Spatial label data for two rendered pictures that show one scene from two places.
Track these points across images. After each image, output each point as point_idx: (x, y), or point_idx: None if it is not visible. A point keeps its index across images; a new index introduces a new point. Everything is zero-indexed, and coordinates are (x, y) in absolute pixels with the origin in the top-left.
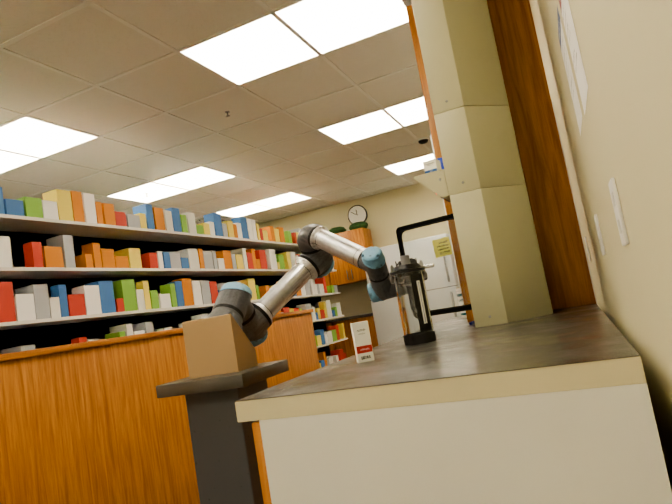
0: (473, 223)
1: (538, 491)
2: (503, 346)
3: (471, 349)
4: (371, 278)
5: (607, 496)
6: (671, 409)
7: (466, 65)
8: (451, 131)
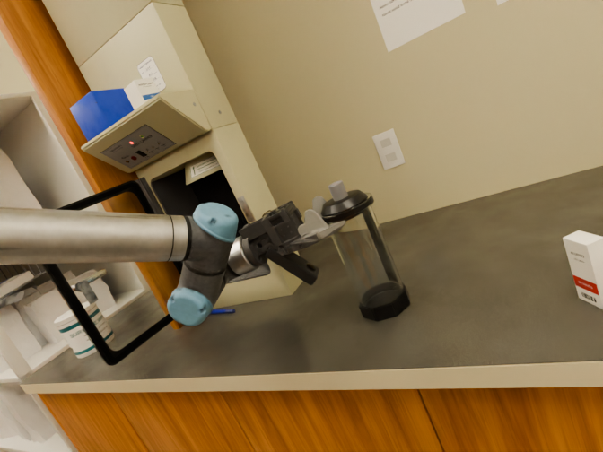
0: (247, 166)
1: None
2: (596, 203)
3: (590, 219)
4: (214, 268)
5: None
6: None
7: None
8: (183, 37)
